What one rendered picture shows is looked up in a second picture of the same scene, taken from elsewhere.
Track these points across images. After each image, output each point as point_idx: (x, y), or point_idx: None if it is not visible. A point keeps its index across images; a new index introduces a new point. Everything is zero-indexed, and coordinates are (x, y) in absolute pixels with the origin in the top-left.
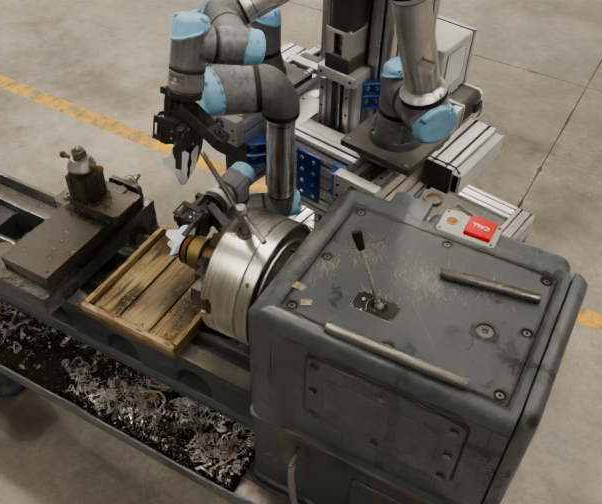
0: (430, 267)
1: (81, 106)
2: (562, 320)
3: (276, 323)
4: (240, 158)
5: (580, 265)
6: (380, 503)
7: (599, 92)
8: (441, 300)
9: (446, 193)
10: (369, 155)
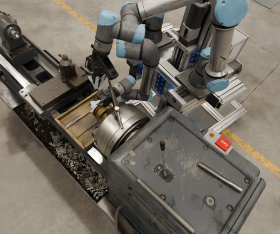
0: (194, 158)
1: (93, 24)
2: (249, 204)
3: (116, 169)
4: (134, 69)
5: (258, 132)
6: (149, 233)
7: None
8: (194, 178)
9: (214, 107)
10: (185, 87)
